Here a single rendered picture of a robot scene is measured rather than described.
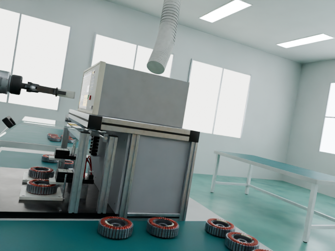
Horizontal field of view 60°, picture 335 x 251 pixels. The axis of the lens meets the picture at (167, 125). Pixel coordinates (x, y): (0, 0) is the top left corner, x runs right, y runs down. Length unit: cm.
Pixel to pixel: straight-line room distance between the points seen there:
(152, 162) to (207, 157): 605
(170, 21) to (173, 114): 160
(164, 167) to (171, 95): 31
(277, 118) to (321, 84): 136
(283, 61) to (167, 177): 757
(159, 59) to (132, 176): 154
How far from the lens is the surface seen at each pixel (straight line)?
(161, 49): 255
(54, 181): 124
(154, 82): 120
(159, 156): 112
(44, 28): 609
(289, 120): 871
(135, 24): 644
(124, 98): 116
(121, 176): 109
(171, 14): 278
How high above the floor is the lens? 114
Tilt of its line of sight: 1 degrees down
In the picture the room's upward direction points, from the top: 9 degrees clockwise
